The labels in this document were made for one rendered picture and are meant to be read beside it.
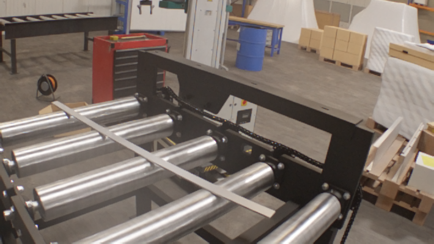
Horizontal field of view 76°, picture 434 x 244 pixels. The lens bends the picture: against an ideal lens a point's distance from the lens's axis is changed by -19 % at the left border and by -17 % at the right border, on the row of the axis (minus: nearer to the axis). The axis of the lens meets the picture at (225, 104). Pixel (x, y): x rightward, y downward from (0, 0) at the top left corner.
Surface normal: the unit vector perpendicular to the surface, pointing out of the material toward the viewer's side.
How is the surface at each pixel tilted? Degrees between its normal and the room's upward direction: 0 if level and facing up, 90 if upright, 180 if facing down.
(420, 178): 90
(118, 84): 90
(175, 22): 90
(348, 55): 90
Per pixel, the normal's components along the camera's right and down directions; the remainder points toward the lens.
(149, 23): 0.40, 0.34
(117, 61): 0.74, 0.30
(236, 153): -0.66, 0.17
